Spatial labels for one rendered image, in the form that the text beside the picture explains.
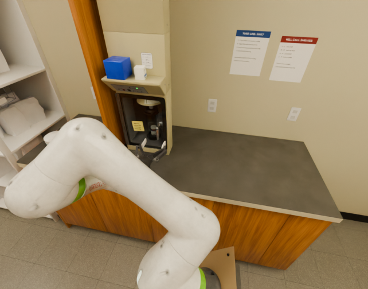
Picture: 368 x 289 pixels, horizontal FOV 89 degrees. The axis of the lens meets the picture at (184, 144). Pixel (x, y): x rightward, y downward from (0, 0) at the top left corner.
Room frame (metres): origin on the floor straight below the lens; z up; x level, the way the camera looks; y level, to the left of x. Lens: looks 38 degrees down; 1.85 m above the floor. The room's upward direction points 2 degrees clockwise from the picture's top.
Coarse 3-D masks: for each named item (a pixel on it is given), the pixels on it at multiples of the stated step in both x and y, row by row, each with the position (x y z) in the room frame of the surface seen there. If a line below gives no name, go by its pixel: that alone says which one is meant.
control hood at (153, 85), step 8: (104, 80) 0.97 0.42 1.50; (112, 80) 0.96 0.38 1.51; (120, 80) 0.95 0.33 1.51; (128, 80) 0.95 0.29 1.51; (136, 80) 0.96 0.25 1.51; (144, 80) 0.96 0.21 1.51; (152, 80) 0.96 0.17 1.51; (160, 80) 0.97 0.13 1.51; (112, 88) 1.03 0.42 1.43; (144, 88) 0.96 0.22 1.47; (152, 88) 0.95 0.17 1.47; (160, 88) 0.93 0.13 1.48
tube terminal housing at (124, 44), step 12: (108, 36) 1.08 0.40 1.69; (120, 36) 1.07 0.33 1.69; (132, 36) 1.05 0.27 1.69; (144, 36) 1.04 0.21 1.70; (156, 36) 1.03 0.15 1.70; (168, 36) 1.10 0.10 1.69; (108, 48) 1.08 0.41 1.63; (120, 48) 1.07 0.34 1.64; (132, 48) 1.06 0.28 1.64; (144, 48) 1.04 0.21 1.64; (156, 48) 1.03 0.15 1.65; (168, 48) 1.09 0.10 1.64; (132, 60) 1.06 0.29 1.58; (156, 60) 1.03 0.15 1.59; (168, 60) 1.08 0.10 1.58; (132, 72) 1.06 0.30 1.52; (156, 72) 1.03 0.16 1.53; (168, 72) 1.08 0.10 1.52; (168, 84) 1.07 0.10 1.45; (156, 96) 1.04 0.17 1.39; (168, 96) 1.06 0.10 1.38; (168, 108) 1.05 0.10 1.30; (168, 120) 1.04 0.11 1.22; (168, 132) 1.03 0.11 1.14; (168, 144) 1.03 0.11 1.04
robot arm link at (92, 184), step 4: (88, 176) 0.42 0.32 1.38; (88, 180) 0.40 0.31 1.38; (92, 180) 0.42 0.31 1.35; (96, 180) 0.45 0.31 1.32; (88, 184) 0.39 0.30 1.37; (92, 184) 0.41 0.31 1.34; (96, 184) 0.44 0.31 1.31; (100, 184) 0.47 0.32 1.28; (104, 184) 0.49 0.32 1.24; (88, 188) 0.38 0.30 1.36; (92, 188) 0.41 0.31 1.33; (96, 188) 0.44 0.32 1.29; (100, 188) 0.47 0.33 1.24; (104, 188) 0.52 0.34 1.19; (108, 188) 0.54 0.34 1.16; (84, 192) 0.36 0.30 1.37; (88, 192) 0.38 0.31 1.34
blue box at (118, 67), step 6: (108, 60) 0.97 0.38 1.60; (114, 60) 0.97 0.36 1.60; (120, 60) 0.98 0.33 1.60; (126, 60) 1.00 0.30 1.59; (108, 66) 0.97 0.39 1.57; (114, 66) 0.96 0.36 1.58; (120, 66) 0.95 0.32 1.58; (126, 66) 0.99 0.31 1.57; (108, 72) 0.97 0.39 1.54; (114, 72) 0.96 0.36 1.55; (120, 72) 0.96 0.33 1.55; (126, 72) 0.98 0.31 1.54; (108, 78) 0.97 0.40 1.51; (114, 78) 0.96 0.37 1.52; (120, 78) 0.96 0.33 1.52; (126, 78) 0.97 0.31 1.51
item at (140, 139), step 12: (120, 96) 1.06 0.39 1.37; (132, 96) 1.05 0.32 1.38; (144, 96) 1.04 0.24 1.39; (132, 108) 1.05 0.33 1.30; (144, 108) 1.04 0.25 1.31; (156, 108) 1.02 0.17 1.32; (132, 120) 1.06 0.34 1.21; (144, 120) 1.04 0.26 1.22; (156, 120) 1.03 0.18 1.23; (132, 132) 1.06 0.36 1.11; (144, 132) 1.04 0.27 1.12; (132, 144) 1.06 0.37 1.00; (156, 144) 1.03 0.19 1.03
